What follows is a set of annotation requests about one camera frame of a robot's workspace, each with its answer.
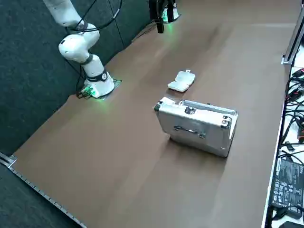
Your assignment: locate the silver aluminium medical kit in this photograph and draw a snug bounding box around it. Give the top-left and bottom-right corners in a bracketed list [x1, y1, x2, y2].
[153, 98, 239, 158]

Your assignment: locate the black Chicony power adapter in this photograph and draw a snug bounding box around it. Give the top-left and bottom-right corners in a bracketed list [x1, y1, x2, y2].
[269, 156, 304, 220]

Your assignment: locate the black power brick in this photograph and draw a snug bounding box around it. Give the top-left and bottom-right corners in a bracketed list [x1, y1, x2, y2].
[277, 219, 304, 228]

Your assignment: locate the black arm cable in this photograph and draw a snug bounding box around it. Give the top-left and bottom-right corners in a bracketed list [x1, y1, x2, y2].
[66, 0, 124, 33]

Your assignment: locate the thin black base cable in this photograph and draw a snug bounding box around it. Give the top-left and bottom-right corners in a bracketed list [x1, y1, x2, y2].
[67, 58, 86, 95]

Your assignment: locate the aluminium profile post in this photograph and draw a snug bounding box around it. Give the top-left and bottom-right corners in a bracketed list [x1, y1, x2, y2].
[282, 0, 304, 65]

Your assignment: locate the aluminium table edge rail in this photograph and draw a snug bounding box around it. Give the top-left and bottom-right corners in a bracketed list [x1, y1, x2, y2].
[0, 152, 87, 228]

